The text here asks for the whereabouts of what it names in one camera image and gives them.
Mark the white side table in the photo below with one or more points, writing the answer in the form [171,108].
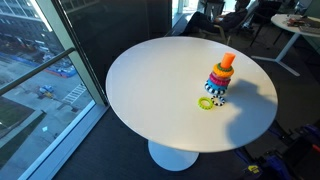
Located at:
[283,21]

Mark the wooden chair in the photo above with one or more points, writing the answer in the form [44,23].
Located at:
[222,32]

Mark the black office chair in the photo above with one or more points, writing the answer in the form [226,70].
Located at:
[266,8]

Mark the black and blue equipment pile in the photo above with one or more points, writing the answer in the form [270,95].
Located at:
[283,153]

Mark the yellow label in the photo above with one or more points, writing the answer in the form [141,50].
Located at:
[254,169]

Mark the seated person in dark clothes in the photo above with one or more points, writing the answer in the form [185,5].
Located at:
[230,20]

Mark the white table pedestal base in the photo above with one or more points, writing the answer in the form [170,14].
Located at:
[173,160]

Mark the white window frame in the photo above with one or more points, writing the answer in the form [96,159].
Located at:
[79,66]

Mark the grey window handrail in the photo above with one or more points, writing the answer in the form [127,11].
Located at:
[40,68]

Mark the dark flat keyboard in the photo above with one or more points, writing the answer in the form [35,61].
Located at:
[310,29]

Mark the orange stacker peg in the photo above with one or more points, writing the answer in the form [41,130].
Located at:
[228,60]

